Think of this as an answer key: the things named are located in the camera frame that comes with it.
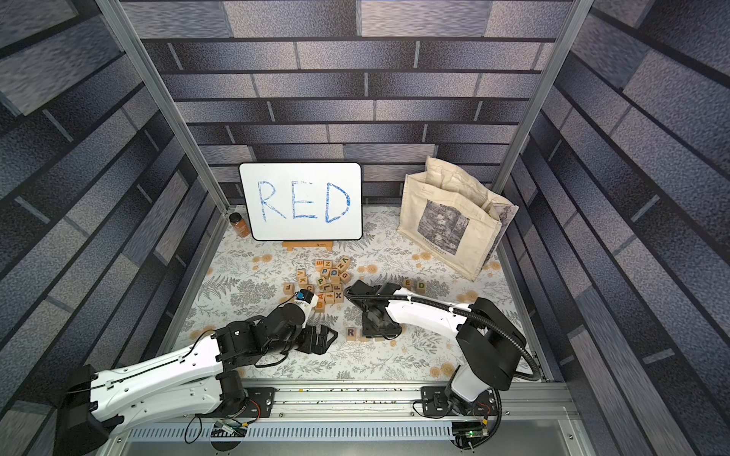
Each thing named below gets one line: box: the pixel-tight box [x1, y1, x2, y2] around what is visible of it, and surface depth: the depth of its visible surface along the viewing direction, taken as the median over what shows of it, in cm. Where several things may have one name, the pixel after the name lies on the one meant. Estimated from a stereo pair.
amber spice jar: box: [229, 211, 250, 238], surface depth 106 cm
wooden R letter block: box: [345, 326, 357, 342], surface depth 85 cm
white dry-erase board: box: [238, 161, 364, 242], surface depth 99 cm
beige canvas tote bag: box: [397, 155, 519, 282], surface depth 92 cm
